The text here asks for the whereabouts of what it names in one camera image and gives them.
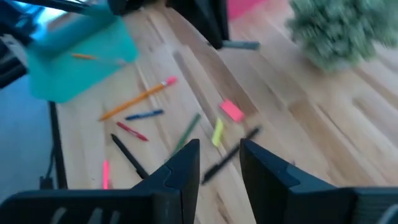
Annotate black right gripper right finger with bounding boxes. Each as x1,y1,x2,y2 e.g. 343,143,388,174
239,139,355,224

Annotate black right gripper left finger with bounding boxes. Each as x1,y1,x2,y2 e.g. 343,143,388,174
132,139,200,224

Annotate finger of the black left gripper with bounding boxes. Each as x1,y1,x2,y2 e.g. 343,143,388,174
166,0,230,50

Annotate green eraser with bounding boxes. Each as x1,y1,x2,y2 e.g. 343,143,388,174
222,40,261,51

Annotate green pencil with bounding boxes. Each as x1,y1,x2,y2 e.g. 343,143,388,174
164,113,202,162

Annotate black pen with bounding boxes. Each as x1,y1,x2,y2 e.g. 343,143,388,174
201,126,261,185
110,133,150,180

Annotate yellow eraser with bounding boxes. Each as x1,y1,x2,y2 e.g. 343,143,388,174
211,118,225,148

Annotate red marker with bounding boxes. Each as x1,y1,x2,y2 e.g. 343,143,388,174
116,121,149,142

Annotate blue pen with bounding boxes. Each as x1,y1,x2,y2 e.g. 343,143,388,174
125,109,165,121

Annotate pink eraser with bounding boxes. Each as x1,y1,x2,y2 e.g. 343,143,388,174
219,99,246,123

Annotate yellow pencil with pink eraser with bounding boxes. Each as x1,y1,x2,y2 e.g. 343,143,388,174
98,76,178,122

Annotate orange pencil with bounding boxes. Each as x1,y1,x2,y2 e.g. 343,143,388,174
72,53,98,61

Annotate pink translucent plastic bin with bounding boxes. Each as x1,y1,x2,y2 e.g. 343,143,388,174
226,0,269,21

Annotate green artificial plant in pot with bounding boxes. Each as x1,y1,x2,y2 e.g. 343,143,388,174
285,0,398,73

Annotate black aluminium table frame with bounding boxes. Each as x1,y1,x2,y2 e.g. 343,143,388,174
39,101,68,190

